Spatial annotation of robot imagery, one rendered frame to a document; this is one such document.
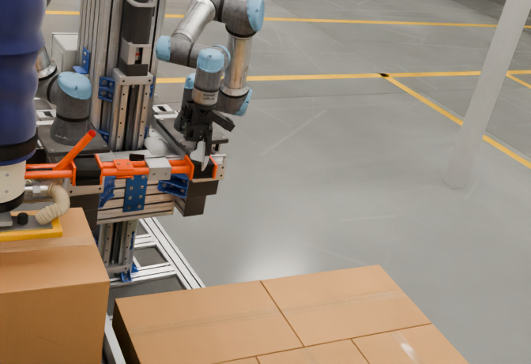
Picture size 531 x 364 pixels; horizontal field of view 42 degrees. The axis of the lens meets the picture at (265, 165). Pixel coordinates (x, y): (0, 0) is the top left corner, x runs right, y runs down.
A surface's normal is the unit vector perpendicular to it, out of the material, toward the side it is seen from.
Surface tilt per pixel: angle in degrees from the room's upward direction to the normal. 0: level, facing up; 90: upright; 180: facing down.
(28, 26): 100
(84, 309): 90
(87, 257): 0
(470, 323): 0
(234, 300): 0
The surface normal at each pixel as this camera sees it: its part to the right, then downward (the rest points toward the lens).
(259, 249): 0.19, -0.87
